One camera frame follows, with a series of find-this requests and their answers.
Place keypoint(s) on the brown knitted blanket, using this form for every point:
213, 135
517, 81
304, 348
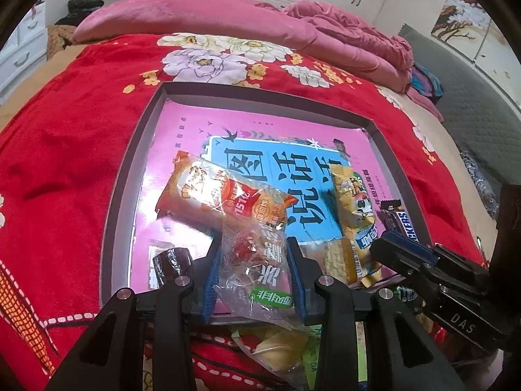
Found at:
59, 40

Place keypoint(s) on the grey shallow tray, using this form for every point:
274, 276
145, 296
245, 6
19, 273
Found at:
134, 163

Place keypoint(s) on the pink picture book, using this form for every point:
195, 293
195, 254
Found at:
183, 138

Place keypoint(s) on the purple teal cloth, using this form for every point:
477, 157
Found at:
425, 79

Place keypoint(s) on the pink quilt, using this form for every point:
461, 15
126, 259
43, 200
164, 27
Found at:
358, 36

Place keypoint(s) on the dark cake packet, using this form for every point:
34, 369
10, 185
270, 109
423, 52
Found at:
169, 262

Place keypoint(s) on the grey floor mat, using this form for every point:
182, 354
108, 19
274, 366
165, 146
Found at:
468, 102

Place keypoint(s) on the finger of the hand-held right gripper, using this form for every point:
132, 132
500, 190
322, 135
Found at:
401, 252

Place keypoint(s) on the pink pillow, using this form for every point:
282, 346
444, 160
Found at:
163, 12

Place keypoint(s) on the green pastry packet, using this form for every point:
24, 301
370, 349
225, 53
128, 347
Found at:
281, 346

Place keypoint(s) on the yellow wafer packet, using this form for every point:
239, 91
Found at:
354, 211

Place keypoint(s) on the red floral blanket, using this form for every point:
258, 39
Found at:
61, 130

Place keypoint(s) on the tree wall painting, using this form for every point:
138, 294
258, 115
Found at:
456, 16

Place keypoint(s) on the clear cake packet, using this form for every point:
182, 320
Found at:
260, 269

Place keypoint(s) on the white drawer cabinet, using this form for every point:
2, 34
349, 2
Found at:
24, 49

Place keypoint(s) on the grey patterned cloth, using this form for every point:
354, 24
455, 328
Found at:
480, 183

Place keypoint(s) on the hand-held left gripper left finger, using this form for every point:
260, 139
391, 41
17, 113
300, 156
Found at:
211, 289

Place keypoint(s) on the dark clothes pile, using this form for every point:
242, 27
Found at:
83, 4

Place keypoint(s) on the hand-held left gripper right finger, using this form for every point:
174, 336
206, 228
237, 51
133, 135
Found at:
299, 293

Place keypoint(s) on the orange snack packet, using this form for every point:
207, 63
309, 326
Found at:
191, 195

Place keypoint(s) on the brown chocolate bar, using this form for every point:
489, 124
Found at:
401, 218

